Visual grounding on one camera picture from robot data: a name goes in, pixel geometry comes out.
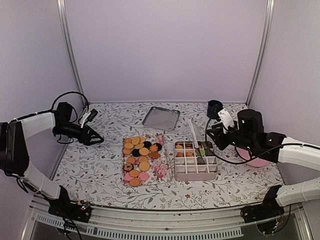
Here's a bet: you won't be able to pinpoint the silver white tongs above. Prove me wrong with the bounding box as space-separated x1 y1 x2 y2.
188 118 213 165

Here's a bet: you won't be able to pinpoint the silver tin lid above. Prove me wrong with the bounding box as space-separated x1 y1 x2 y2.
142 106 180 131

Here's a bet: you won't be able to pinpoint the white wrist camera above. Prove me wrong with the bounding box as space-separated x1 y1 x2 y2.
78 109 98 128
212 108 237 134

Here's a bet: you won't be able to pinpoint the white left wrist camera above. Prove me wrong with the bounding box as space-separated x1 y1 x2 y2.
78 109 98 128

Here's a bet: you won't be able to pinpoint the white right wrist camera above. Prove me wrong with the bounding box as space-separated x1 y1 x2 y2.
212 108 237 134

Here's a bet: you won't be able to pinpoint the orange leaf cookie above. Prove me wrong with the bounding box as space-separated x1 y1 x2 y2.
175 142 185 151

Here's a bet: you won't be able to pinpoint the pink sandwich cookie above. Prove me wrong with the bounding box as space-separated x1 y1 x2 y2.
138 171 149 182

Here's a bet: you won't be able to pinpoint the aluminium frame post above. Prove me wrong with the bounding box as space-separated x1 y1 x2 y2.
245 0 275 108
56 0 84 94

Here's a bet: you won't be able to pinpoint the pink plate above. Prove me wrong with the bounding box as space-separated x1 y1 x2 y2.
237 148 270 168

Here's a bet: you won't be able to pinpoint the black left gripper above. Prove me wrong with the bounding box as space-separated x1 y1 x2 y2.
55 121 105 146

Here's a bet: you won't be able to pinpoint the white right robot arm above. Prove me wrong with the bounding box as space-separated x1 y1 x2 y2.
205 107 320 218

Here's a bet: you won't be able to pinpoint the front aluminium rail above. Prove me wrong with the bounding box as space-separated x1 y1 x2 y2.
22 196 315 240

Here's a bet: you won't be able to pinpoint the floral rectangular tray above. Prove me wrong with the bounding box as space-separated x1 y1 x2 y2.
122 132 173 187

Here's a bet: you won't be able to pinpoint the right aluminium frame post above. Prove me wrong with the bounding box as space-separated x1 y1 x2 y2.
245 0 275 108

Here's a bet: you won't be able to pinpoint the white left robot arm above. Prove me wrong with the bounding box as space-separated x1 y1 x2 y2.
0 102 104 217

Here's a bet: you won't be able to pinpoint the pink divided cookie tin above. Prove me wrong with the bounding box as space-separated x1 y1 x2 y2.
174 141 218 182

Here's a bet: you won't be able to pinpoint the left aluminium frame post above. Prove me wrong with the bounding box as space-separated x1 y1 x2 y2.
56 0 84 94

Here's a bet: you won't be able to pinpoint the dark blue mug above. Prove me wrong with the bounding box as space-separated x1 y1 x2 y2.
206 100 223 121

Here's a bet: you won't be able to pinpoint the green sandwich cookie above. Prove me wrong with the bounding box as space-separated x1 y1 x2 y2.
199 149 206 156

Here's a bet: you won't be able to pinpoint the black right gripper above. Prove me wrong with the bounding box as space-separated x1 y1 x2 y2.
206 120 256 153

